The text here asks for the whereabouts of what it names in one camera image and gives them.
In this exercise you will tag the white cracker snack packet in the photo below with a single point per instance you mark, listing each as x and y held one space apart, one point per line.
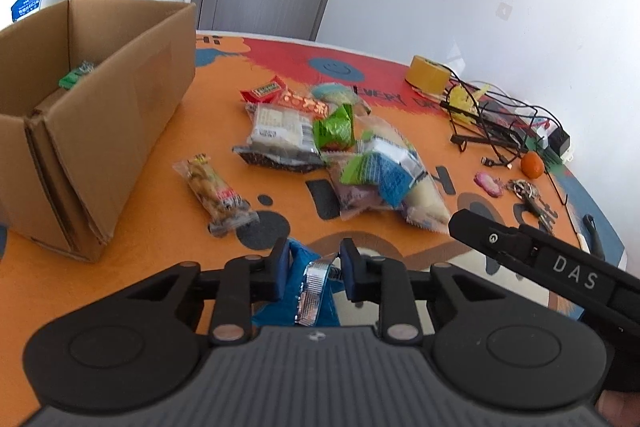
277 129

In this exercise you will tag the orange tangerine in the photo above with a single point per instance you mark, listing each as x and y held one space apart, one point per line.
531 165

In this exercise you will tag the peanut snack packet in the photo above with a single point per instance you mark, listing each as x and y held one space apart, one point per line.
215 192

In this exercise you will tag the yellow plastic wrapper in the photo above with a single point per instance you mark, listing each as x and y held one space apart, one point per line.
462 104

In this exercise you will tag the black charger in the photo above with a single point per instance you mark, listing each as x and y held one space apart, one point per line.
559 142

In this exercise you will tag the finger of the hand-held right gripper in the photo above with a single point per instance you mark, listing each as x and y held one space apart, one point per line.
480 232

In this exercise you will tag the blue green snack packet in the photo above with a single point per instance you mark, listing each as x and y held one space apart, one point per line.
382 167

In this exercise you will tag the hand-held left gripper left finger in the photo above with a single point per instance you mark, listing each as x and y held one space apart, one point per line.
280 263

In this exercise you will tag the colourful printed table mat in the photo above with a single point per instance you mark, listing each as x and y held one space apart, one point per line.
200 127

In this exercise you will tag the blue plastic bag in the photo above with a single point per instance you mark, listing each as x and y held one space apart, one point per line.
26 6

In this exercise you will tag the pale bun snack packet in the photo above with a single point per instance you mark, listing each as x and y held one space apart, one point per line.
425 206

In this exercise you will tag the person's right hand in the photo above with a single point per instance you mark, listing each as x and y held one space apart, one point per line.
622 412

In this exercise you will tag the orange red snack packet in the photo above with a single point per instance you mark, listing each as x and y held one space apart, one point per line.
302 103

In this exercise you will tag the small red snack packet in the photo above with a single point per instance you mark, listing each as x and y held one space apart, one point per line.
246 97

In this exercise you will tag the bunch of keys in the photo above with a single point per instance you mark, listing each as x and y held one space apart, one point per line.
525 189

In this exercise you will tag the bright green snack packet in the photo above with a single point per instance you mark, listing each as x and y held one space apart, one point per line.
334 129

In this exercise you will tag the yellow tape roll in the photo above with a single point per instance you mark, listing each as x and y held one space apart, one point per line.
425 74

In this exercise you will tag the dark green snack packet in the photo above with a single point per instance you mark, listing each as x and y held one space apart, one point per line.
75 76

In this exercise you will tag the white wall hook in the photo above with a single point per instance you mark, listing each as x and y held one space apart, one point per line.
504 10

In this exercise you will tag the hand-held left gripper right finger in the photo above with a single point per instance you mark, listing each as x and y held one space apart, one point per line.
347 269

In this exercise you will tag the brown cardboard box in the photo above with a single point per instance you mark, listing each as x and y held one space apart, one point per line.
125 107

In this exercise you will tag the round cake snack packet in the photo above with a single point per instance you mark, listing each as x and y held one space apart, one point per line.
332 93

